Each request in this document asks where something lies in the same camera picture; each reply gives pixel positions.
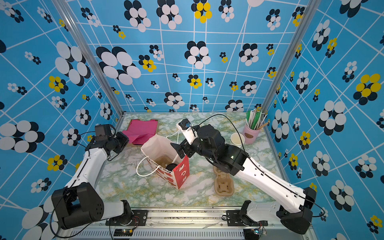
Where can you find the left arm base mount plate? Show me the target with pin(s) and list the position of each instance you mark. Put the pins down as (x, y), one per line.
(135, 219)

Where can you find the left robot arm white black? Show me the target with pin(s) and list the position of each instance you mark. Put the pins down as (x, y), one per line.
(78, 203)

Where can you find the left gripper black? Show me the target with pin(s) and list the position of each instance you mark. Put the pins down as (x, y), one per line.
(124, 141)

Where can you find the white paper cup stack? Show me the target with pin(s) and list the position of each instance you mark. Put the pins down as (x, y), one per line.
(237, 139)

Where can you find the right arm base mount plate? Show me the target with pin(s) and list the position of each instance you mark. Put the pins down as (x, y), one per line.
(240, 218)

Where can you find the aluminium corner post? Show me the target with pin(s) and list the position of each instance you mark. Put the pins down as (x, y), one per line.
(289, 54)
(75, 30)

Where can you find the single brown pulp carrier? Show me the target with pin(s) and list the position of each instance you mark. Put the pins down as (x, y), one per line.
(163, 161)

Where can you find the aluminium front rail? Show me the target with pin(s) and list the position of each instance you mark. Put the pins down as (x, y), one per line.
(207, 223)

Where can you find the single black coffee lid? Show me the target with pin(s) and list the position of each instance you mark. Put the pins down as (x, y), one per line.
(171, 167)

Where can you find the left aluminium corner post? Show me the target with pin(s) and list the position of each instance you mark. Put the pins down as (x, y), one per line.
(75, 30)

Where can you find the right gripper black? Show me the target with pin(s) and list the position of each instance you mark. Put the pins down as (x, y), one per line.
(188, 147)

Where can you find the pink straw holder cup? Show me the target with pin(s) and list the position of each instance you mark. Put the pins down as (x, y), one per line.
(250, 135)

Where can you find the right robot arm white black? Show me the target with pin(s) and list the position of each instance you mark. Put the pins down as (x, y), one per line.
(295, 212)

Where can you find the pink napkin stack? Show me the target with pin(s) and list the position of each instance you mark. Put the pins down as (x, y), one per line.
(139, 132)

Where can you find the red white paper gift bag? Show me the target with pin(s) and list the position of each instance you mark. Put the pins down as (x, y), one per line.
(158, 146)

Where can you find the brown pulp cup carrier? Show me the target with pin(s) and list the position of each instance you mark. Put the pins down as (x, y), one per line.
(224, 184)

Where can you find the right aluminium corner post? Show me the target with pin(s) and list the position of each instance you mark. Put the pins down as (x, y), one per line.
(289, 54)

